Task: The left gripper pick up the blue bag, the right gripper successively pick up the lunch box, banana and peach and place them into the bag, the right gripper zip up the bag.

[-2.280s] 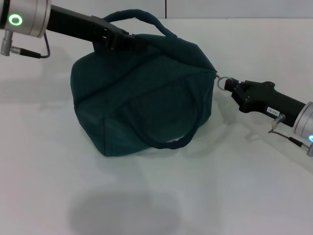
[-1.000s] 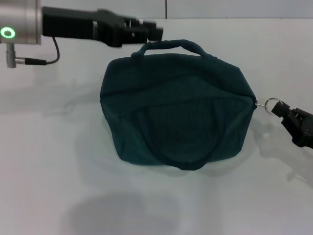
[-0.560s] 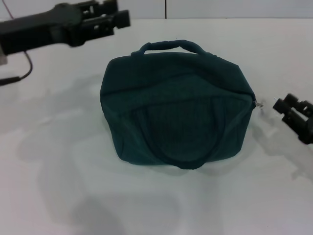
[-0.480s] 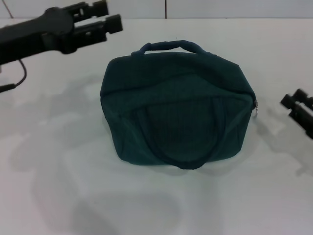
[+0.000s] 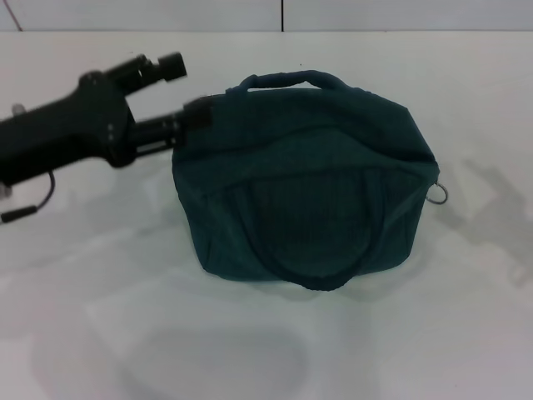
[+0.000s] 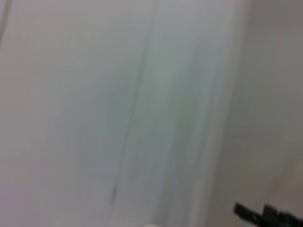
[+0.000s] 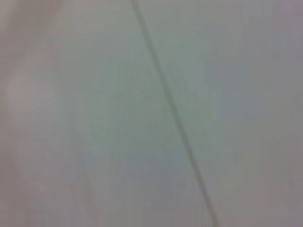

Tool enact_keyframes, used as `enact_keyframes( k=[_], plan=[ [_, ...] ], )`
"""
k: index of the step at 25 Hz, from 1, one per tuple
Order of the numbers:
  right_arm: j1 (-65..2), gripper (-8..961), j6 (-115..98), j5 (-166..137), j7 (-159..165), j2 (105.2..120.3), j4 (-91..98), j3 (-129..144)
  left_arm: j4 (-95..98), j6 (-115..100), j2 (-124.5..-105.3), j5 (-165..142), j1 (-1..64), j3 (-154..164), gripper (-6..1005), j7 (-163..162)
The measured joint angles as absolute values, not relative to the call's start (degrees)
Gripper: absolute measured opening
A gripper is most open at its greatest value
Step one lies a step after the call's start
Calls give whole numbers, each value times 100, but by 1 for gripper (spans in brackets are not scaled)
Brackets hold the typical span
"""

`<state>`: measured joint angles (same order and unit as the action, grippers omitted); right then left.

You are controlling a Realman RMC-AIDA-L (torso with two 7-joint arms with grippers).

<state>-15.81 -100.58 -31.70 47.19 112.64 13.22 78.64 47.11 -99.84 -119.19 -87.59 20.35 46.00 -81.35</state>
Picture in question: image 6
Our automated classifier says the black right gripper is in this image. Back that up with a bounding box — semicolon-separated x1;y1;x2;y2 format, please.
233;202;303;227

